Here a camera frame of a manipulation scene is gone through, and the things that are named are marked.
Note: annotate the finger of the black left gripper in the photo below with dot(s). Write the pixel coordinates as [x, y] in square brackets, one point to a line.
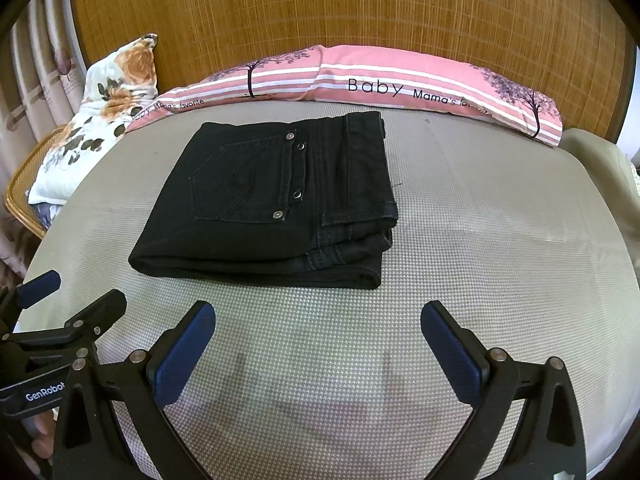
[90, 323]
[14, 300]

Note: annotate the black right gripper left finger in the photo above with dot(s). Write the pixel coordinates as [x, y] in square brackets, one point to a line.
[89, 443]

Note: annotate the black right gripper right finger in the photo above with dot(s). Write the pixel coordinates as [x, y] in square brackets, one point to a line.
[548, 441]

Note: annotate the black denim pants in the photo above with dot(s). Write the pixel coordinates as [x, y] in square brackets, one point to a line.
[306, 204]

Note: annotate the person's left hand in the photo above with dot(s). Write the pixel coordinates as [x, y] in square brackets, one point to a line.
[41, 430]

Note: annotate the grey patterned cloth under pillow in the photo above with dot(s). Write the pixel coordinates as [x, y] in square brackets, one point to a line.
[46, 213]

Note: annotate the wicker rattan chair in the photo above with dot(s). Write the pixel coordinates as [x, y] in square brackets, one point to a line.
[15, 197]

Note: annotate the beige patterned curtain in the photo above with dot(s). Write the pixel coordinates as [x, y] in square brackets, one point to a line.
[42, 77]

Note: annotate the white floral pillow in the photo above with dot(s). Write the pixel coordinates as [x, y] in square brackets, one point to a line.
[117, 88]

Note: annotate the pink striped baby pillow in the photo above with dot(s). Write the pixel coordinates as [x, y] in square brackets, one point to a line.
[375, 77]

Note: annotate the wooden bamboo headboard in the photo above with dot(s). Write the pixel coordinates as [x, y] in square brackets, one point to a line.
[579, 52]

